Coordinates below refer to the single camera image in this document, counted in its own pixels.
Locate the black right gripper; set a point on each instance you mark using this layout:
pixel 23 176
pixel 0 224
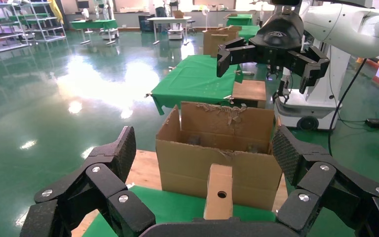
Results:
pixel 277 32

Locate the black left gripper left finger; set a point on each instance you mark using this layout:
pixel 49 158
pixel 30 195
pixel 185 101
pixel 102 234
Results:
pixel 111 183

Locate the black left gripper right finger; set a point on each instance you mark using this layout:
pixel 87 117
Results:
pixel 320 183

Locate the small cardboard box with hole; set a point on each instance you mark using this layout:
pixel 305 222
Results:
pixel 217 180

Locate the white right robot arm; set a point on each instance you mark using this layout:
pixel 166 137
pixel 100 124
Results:
pixel 343 26

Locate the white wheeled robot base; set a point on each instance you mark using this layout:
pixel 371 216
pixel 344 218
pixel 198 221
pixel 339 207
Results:
pixel 310 111

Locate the brown wooden box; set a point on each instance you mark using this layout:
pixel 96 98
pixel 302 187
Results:
pixel 250 90

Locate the large brown cardboard box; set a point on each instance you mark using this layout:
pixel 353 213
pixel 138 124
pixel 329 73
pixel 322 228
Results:
pixel 220 41

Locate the open brown torn carton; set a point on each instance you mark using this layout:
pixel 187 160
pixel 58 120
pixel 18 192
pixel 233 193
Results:
pixel 189 166

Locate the green covered table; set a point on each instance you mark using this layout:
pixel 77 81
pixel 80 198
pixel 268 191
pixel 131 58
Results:
pixel 240 20
pixel 249 31
pixel 94 24

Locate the green tablecloth with yellow specks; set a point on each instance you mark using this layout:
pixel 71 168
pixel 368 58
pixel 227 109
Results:
pixel 170 209

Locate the green tablecloth on neighbour table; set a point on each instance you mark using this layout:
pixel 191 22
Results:
pixel 192 78

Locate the black power adapter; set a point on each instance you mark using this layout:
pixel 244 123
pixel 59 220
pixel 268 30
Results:
pixel 378 123

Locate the white table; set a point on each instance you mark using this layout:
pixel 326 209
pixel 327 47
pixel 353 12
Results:
pixel 170 19

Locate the black cabinet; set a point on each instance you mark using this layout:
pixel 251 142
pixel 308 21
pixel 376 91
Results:
pixel 147 23

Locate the white mobile robot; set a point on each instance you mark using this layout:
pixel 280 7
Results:
pixel 109 31

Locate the white metal shelf rack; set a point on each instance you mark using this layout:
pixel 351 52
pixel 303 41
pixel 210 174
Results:
pixel 45 21
pixel 0 29

